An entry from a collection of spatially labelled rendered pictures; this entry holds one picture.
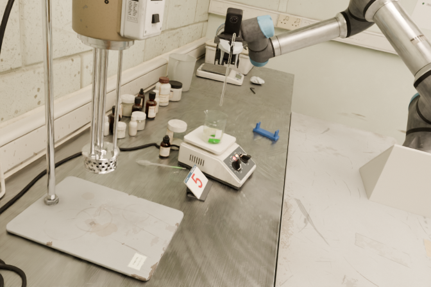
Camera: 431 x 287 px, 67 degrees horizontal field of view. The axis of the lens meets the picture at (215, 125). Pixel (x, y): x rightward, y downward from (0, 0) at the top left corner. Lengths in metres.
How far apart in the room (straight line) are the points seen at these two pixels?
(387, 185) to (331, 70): 1.42
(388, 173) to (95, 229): 0.78
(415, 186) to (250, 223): 0.50
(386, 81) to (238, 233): 1.86
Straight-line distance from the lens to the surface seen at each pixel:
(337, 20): 1.30
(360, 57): 2.38
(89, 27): 0.53
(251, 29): 1.12
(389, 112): 2.52
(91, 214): 0.76
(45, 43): 0.64
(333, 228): 0.90
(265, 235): 0.79
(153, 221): 0.74
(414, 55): 1.10
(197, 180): 0.86
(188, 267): 0.68
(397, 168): 1.04
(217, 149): 0.89
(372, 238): 0.93
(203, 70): 1.81
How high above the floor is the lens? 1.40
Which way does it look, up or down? 24 degrees down
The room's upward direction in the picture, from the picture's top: 12 degrees clockwise
